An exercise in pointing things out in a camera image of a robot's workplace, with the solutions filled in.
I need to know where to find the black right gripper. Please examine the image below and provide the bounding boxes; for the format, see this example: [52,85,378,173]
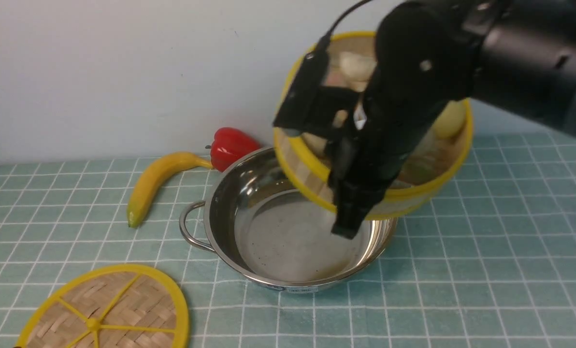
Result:
[329,0,478,240]

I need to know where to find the yellow rimmed bamboo steamer basket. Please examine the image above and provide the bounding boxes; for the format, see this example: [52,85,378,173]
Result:
[274,31,474,220]

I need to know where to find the yellow rimmed bamboo steamer lid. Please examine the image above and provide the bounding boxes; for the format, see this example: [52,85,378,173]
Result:
[16,264,190,348]

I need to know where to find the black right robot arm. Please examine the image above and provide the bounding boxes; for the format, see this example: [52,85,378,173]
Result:
[328,0,576,239]

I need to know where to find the stainless steel pot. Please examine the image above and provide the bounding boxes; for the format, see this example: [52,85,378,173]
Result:
[178,147,398,293]

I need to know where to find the yellow round bun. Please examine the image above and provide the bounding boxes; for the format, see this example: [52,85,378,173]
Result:
[432,101,466,139]

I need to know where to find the red bell pepper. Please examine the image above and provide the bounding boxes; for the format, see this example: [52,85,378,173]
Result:
[207,127,261,172]

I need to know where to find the white round bun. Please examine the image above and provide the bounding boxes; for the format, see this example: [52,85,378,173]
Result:
[339,52,377,82]

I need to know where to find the green checkered tablecloth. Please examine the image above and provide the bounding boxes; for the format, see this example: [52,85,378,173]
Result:
[0,133,576,348]

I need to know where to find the yellow banana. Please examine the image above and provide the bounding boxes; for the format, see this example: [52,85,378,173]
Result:
[126,151,213,229]

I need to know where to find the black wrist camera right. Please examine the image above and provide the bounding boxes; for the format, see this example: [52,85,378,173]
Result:
[273,46,360,141]

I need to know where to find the black camera cable right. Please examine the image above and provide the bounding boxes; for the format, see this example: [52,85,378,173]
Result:
[320,0,374,49]

